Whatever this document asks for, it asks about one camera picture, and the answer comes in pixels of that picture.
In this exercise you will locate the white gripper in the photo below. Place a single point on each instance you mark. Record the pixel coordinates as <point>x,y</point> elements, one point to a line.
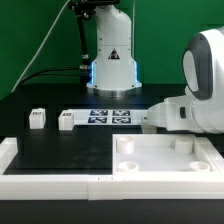
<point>173,113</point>

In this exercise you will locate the white square tabletop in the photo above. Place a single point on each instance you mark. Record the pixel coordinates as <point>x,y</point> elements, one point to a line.
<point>157,153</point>

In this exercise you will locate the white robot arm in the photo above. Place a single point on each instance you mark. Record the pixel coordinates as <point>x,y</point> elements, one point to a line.
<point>114,73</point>

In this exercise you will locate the white U-shaped obstacle fence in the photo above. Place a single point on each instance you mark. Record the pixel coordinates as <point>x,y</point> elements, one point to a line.
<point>134,185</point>

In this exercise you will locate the white marker base plate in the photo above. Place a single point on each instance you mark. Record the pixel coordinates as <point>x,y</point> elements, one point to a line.
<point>105,116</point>

